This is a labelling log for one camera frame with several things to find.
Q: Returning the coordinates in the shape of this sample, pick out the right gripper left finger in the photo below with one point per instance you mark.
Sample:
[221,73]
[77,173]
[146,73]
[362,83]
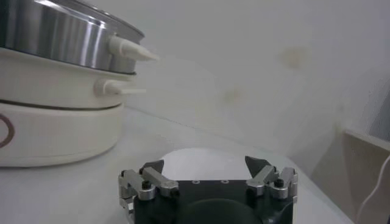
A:
[158,179]

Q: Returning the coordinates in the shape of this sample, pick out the round white plate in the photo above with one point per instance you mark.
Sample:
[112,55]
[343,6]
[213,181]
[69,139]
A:
[207,164]

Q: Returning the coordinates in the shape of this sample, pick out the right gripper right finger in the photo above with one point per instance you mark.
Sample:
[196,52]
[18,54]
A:
[262,178]

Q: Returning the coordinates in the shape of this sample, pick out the stainless steel steamer basket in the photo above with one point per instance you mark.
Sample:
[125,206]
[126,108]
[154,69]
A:
[61,36]

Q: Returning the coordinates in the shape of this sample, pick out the cream electric cooking pot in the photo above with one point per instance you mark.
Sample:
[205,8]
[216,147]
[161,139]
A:
[61,131]

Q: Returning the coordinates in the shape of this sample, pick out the white side desk with label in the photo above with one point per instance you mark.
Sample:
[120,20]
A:
[362,170]

